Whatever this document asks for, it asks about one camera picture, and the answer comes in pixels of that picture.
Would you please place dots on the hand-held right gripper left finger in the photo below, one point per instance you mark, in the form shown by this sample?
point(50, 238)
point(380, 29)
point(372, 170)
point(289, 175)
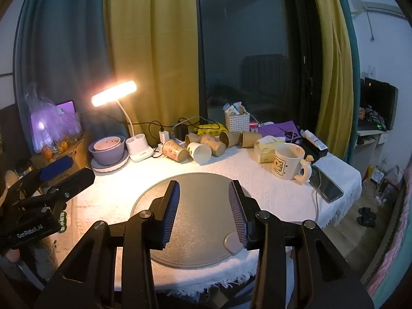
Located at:
point(170, 214)

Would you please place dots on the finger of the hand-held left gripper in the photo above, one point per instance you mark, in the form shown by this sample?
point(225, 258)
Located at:
point(75, 178)
point(54, 167)

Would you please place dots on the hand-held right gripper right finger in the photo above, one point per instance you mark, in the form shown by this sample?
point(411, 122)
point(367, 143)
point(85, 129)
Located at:
point(238, 215)

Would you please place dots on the patterned paper cup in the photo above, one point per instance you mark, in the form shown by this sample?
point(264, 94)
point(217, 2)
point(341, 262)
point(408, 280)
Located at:
point(172, 149)
point(213, 144)
point(192, 138)
point(200, 154)

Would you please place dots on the brown paper cup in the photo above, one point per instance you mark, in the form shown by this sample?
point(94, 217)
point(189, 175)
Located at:
point(230, 139)
point(250, 139)

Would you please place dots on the person's left hand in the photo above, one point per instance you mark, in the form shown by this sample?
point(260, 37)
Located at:
point(10, 178)

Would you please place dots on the clear plastic bag of oranges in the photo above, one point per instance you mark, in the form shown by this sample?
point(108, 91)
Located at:
point(48, 141)

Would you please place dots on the cardboard box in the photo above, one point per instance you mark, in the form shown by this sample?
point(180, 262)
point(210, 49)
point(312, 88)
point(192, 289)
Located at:
point(79, 151)

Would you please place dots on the round grey mat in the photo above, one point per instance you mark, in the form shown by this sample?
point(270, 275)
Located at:
point(199, 206)

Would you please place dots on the pale scalloped plate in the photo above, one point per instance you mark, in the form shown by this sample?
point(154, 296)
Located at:
point(111, 167)

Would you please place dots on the purple bowl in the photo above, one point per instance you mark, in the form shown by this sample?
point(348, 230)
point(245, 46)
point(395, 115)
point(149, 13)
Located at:
point(107, 156)

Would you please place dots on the white woven tablecloth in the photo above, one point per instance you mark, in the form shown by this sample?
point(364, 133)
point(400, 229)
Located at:
point(276, 196)

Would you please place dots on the tablet with purple screen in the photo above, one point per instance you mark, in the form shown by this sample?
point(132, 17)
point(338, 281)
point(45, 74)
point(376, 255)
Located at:
point(58, 124)

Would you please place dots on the pink bowl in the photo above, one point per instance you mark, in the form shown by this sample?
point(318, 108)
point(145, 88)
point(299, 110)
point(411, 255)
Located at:
point(106, 143)

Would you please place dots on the yellow tissue pack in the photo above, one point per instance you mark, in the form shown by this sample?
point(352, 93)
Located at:
point(265, 153)

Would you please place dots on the white bear print mug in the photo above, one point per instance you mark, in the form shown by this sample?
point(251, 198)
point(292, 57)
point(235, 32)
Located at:
point(286, 165)

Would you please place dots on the white charger plug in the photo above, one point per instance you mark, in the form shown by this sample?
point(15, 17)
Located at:
point(164, 134)

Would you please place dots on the black power adapter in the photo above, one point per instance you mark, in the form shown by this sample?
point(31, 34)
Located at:
point(182, 131)

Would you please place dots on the small pink box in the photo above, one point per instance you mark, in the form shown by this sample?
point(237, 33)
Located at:
point(254, 127)

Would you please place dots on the yellow snack packet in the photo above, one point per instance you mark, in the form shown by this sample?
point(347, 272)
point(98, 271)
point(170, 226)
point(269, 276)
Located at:
point(210, 128)

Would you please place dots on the black smartphone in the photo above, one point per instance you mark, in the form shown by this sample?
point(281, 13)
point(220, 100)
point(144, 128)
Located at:
point(325, 185)

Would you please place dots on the white desk lamp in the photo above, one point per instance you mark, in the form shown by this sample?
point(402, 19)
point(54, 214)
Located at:
point(112, 94)

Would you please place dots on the white plastic basket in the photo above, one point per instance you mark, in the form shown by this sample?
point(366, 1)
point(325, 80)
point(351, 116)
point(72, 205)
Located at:
point(237, 122)

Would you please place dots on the black box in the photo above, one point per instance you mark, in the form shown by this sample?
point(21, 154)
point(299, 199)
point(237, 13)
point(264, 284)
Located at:
point(317, 153)

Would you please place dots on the white tube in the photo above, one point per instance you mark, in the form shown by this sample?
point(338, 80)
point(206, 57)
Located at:
point(313, 139)

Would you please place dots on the sachets in basket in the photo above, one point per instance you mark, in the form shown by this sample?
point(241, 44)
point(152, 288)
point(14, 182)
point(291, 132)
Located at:
point(235, 107)

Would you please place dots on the teal curtain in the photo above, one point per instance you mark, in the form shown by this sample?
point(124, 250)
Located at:
point(352, 38)
point(64, 54)

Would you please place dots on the black slipper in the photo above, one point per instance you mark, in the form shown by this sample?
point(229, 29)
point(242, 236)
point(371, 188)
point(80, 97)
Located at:
point(366, 221)
point(367, 211)

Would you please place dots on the yellow curtain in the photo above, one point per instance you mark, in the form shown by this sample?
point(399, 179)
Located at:
point(334, 70)
point(154, 54)

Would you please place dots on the bags on floor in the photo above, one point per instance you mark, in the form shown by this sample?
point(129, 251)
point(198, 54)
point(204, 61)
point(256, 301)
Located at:
point(388, 180)

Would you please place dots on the white side desk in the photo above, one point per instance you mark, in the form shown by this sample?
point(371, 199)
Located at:
point(370, 133)

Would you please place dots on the pink bed blanket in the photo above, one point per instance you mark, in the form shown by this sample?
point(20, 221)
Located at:
point(391, 251)

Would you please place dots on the black monitor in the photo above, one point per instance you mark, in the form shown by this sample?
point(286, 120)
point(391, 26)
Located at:
point(379, 101)

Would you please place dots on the white air conditioner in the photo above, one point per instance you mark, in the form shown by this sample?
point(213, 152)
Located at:
point(379, 6)

